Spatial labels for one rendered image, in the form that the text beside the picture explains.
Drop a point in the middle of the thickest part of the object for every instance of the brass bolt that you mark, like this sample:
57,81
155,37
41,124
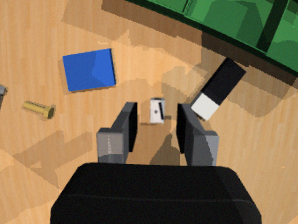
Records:
47,112

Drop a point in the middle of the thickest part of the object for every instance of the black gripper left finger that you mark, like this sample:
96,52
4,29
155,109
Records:
115,143

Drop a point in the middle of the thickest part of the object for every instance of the green three-compartment bin rack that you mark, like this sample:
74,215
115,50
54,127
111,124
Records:
255,22

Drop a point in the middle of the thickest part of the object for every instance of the grey metal bolt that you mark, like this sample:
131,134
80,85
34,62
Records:
1,90

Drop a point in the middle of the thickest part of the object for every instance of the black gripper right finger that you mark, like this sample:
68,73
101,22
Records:
199,146

